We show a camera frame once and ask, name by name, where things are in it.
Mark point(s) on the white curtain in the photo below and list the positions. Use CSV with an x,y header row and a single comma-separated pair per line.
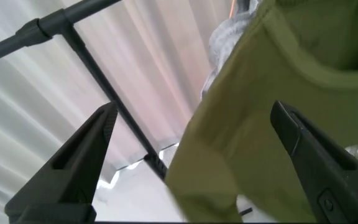
x,y
42,109

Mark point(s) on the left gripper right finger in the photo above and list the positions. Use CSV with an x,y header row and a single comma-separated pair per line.
x,y
331,177

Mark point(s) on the green garment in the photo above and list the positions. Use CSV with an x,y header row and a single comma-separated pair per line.
x,y
259,124

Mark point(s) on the pink clothes hanger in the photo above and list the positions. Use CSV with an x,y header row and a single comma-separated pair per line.
x,y
232,4

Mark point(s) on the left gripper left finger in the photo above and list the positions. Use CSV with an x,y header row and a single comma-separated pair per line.
x,y
70,168

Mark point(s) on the pale grey shorts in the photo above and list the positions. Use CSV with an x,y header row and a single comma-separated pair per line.
x,y
225,43

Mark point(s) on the black clothes rack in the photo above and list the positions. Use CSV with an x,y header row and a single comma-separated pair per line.
x,y
104,87

